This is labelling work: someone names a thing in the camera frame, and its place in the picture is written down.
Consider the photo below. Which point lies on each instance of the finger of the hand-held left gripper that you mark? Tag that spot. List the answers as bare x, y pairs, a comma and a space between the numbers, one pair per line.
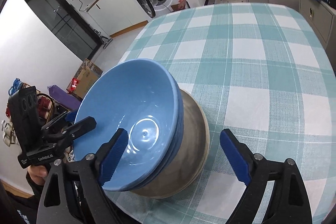
70, 116
78, 125

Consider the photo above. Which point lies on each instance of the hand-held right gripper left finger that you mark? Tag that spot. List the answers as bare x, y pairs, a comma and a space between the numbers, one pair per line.
114, 158

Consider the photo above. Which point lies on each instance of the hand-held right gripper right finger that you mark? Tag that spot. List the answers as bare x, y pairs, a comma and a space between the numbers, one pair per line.
235, 158

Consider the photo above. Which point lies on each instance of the person's left forearm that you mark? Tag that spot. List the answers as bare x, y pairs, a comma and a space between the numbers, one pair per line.
21, 203

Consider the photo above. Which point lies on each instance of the person's left hand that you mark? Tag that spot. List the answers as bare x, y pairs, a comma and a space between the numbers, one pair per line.
39, 172

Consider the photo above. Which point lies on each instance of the shoe rack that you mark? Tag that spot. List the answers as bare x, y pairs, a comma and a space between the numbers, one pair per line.
46, 106

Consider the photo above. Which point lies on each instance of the blue shoes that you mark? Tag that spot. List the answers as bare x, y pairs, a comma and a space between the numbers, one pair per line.
17, 85

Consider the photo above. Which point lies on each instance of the red snack packet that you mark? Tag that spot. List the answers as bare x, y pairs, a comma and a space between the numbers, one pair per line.
74, 83

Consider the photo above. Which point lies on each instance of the brown cardboard box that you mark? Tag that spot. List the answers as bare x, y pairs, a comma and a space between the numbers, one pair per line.
86, 82

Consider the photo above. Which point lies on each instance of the patterned flat box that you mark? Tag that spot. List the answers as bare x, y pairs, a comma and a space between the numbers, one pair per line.
90, 64

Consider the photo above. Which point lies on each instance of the stick vacuum cleaner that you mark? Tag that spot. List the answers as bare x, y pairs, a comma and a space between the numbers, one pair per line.
103, 39

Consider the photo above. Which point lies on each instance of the teal checked tablecloth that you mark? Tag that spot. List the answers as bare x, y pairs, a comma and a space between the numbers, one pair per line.
249, 69

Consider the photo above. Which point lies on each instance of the dark glass door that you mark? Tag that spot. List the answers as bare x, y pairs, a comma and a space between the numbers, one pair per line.
60, 19

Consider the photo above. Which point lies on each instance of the white base cabinet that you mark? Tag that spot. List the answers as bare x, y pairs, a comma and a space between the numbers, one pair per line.
118, 8

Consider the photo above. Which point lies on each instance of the red cardboard box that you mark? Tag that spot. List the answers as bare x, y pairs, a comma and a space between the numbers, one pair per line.
181, 3

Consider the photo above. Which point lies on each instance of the grey bedside cabinet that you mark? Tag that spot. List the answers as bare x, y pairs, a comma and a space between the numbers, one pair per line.
320, 19

